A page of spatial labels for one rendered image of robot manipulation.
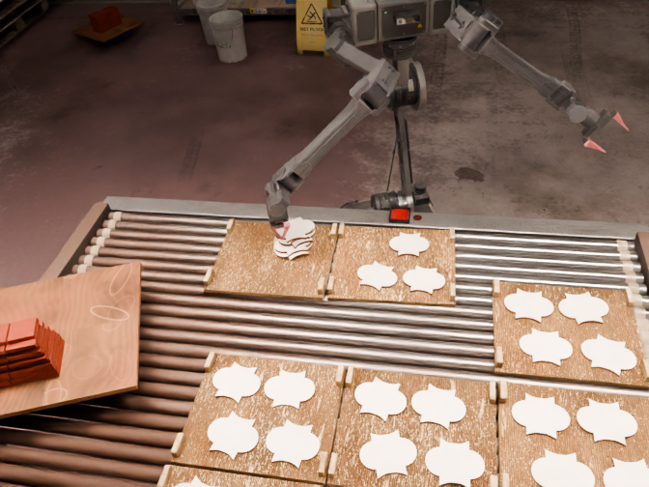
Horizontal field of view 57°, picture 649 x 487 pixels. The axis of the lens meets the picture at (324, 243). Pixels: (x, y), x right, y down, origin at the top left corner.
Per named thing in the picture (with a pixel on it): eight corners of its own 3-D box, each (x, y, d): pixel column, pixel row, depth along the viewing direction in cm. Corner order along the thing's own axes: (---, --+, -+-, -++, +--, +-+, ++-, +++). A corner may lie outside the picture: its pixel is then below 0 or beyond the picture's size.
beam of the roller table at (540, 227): (111, 207, 253) (106, 195, 249) (642, 236, 215) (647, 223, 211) (102, 219, 247) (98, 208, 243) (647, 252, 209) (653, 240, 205)
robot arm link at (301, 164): (386, 95, 188) (363, 73, 182) (391, 102, 184) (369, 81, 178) (293, 186, 202) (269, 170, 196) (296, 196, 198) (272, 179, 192)
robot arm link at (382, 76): (410, 77, 183) (390, 56, 177) (381, 112, 185) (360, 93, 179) (352, 47, 219) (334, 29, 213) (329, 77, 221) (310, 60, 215)
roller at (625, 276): (98, 243, 233) (94, 233, 230) (637, 279, 197) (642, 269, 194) (93, 251, 230) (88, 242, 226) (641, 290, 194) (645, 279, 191)
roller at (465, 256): (104, 234, 237) (99, 224, 233) (634, 269, 201) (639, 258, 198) (98, 243, 233) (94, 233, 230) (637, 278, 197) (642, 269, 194)
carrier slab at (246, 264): (232, 224, 228) (232, 220, 227) (339, 229, 221) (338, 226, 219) (204, 292, 203) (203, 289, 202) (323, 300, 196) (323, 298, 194)
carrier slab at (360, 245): (340, 229, 221) (340, 225, 220) (454, 233, 214) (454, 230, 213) (326, 300, 196) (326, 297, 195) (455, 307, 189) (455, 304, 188)
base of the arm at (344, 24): (351, 44, 226) (349, 13, 218) (354, 53, 220) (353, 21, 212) (328, 47, 226) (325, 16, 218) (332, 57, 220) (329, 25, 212)
